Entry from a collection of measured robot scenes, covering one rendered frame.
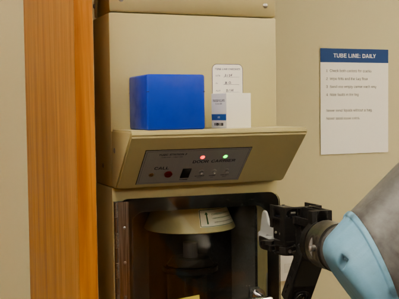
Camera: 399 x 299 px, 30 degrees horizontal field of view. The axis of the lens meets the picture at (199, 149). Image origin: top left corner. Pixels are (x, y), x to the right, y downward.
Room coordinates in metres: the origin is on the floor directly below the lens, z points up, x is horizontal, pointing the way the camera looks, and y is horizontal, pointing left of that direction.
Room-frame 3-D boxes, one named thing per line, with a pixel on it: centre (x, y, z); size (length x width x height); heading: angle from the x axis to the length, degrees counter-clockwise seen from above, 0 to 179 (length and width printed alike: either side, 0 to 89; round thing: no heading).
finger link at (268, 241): (1.26, -0.13, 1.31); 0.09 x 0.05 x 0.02; 22
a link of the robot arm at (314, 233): (1.14, -0.20, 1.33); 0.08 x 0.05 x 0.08; 112
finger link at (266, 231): (1.31, -0.12, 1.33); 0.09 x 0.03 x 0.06; 22
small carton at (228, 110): (1.30, -0.06, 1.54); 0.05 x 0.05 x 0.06; 30
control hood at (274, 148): (1.28, -0.02, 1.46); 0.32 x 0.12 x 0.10; 112
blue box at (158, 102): (1.25, 0.05, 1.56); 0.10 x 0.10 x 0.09; 22
